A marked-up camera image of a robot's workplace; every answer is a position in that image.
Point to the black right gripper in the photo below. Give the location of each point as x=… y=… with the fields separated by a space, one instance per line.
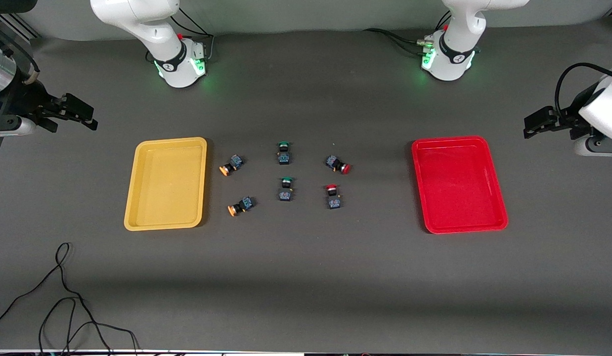
x=33 y=100

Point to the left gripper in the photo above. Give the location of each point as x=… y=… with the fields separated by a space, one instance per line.
x=566 y=120

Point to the yellow push button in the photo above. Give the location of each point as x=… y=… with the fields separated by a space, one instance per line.
x=240 y=205
x=231 y=164

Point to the red push button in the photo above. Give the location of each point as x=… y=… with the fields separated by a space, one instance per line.
x=338 y=164
x=333 y=197

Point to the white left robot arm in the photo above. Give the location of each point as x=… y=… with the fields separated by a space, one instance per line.
x=452 y=62

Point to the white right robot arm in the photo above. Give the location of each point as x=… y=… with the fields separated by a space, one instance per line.
x=172 y=59

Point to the red plastic tray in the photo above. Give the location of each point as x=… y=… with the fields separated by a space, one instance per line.
x=458 y=184

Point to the yellow plastic tray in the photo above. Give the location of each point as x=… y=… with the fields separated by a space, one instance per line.
x=166 y=184

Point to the green push button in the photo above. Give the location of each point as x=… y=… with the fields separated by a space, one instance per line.
x=284 y=153
x=285 y=189

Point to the aluminium frame profile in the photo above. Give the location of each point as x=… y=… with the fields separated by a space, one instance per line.
x=17 y=27

